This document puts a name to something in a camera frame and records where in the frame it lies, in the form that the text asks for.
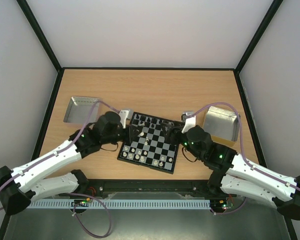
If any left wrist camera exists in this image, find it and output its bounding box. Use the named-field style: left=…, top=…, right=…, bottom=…
left=119, top=109, right=134, bottom=129

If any light blue cable duct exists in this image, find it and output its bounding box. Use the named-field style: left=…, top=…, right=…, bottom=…
left=27, top=199, right=211, bottom=210

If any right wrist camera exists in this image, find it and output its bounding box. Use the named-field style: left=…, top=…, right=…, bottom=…
left=181, top=111, right=196, bottom=134

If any black aluminium frame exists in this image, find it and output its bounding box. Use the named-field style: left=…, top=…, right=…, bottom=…
left=0, top=0, right=298, bottom=240

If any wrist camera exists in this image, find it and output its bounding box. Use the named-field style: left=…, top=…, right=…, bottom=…
left=119, top=109, right=134, bottom=129
left=181, top=111, right=196, bottom=134

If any pink metal tin box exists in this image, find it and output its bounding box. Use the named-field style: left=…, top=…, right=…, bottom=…
left=63, top=96, right=99, bottom=125

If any yellow metal tin box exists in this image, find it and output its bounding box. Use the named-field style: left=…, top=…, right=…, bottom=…
left=202, top=106, right=241, bottom=148

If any black silver chess board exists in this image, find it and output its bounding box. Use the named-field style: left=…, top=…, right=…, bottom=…
left=117, top=112, right=179, bottom=174

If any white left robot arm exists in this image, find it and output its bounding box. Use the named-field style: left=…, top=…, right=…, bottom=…
left=0, top=109, right=139, bottom=216

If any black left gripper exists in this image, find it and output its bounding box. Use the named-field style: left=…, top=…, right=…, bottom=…
left=102, top=125, right=143, bottom=146

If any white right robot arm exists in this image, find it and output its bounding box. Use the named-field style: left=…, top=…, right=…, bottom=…
left=161, top=122, right=300, bottom=221

